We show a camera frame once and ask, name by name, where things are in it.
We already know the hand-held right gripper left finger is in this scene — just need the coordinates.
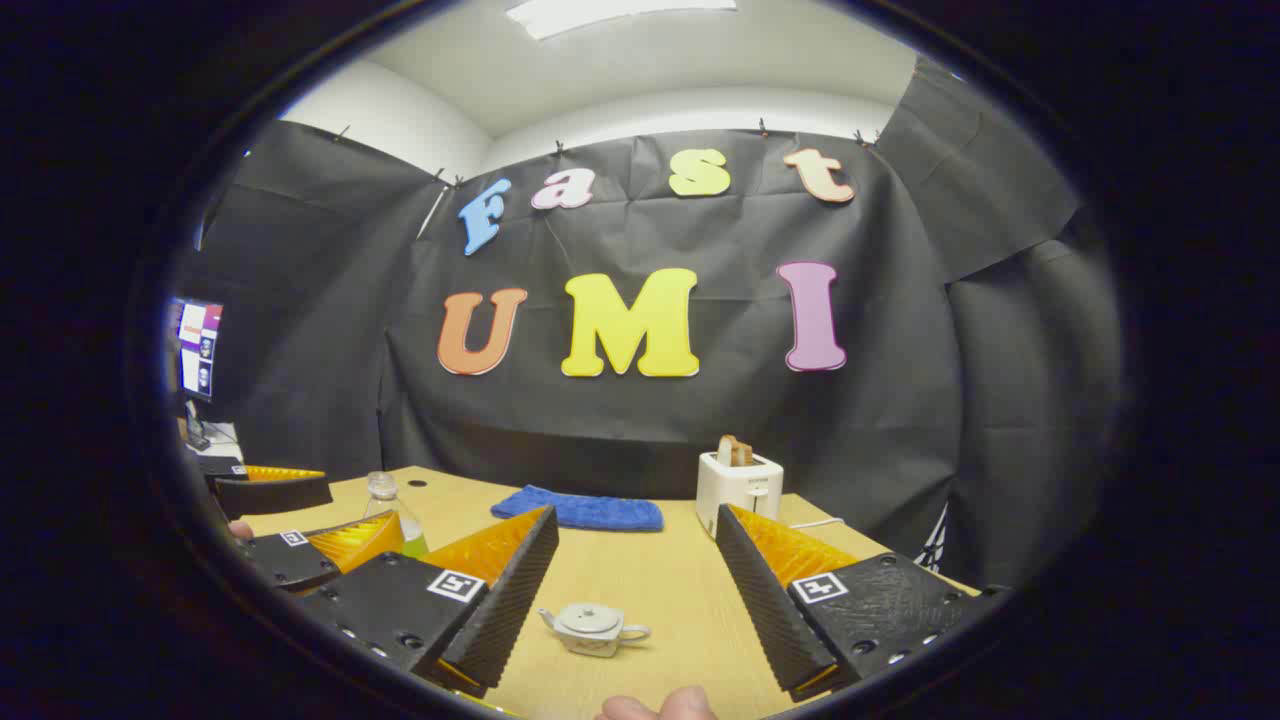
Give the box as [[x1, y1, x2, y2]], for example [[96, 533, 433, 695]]
[[297, 505, 561, 701]]

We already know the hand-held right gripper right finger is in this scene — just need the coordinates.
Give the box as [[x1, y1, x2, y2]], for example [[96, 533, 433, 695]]
[[714, 503, 1011, 703]]

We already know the white ceramic teacup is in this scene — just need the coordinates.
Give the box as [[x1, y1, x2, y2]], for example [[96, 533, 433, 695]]
[[538, 602, 652, 658]]

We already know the green label water bottle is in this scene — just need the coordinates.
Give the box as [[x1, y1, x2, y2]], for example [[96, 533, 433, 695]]
[[362, 471, 431, 561]]

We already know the white side table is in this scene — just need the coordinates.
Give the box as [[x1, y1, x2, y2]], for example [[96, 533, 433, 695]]
[[180, 420, 246, 476]]

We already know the white toaster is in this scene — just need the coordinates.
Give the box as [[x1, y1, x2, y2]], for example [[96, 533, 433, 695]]
[[696, 450, 785, 539]]

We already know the blue towel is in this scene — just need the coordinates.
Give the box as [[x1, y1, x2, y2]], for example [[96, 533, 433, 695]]
[[490, 485, 665, 533]]

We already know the computer monitor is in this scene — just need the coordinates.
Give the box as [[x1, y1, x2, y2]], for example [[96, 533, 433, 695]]
[[165, 297, 225, 403]]

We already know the ceiling light panel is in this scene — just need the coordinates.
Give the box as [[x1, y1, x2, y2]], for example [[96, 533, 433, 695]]
[[505, 0, 738, 41]]

